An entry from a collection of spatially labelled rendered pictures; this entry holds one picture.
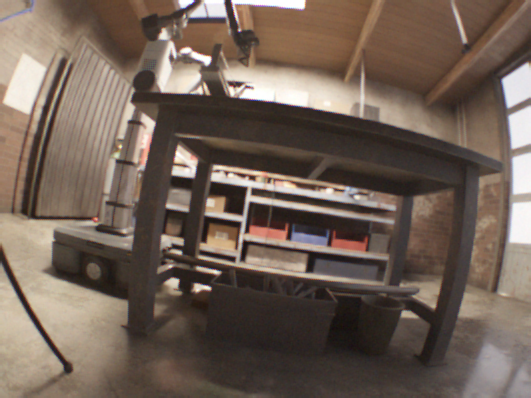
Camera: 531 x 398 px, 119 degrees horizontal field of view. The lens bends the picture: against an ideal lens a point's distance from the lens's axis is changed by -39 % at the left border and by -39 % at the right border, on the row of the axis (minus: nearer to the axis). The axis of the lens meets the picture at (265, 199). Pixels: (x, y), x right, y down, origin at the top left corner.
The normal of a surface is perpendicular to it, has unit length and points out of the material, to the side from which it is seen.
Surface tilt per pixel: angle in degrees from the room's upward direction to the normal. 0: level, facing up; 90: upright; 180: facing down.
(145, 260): 90
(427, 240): 90
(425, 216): 90
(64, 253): 90
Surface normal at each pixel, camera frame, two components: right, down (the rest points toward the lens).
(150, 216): -0.04, -0.07
